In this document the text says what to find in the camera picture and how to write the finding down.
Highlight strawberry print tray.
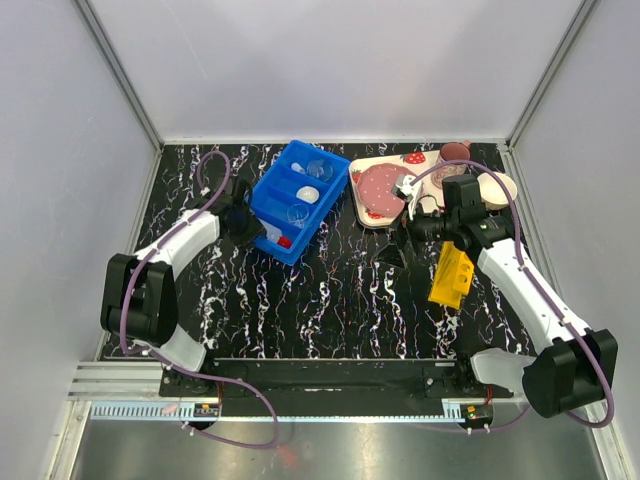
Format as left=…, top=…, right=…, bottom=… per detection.
left=349, top=141, right=471, bottom=229

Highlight small white dish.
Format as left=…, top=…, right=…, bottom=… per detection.
left=296, top=186, right=320, bottom=204

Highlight small glass beaker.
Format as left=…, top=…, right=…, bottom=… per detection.
left=286, top=203, right=310, bottom=229

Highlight blue compartment bin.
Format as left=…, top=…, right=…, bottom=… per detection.
left=251, top=140, right=350, bottom=265

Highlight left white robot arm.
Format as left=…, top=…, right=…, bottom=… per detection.
left=100, top=177, right=265, bottom=396

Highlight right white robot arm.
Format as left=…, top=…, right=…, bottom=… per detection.
left=375, top=174, right=618, bottom=428

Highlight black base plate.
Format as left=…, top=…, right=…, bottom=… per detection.
left=158, top=357, right=516, bottom=419

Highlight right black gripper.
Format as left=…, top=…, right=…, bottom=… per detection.
left=373, top=198, right=459, bottom=269

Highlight pink ghost print mug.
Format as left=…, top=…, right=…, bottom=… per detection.
left=431, top=141, right=471, bottom=189

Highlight yellow test tube rack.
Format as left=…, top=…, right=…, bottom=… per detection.
left=428, top=241, right=474, bottom=309

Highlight pink polka dot plate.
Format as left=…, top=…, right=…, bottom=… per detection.
left=352, top=163, right=413, bottom=218

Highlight white wash bottle red cap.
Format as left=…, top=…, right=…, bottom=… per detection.
left=264, top=223, right=293, bottom=249

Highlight glass flask with stopper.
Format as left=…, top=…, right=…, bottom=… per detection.
left=290, top=159, right=334, bottom=182

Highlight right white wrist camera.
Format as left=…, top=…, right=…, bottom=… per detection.
left=391, top=174, right=422, bottom=220

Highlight white ceramic bowl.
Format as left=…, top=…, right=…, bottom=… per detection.
left=477, top=172, right=518, bottom=211

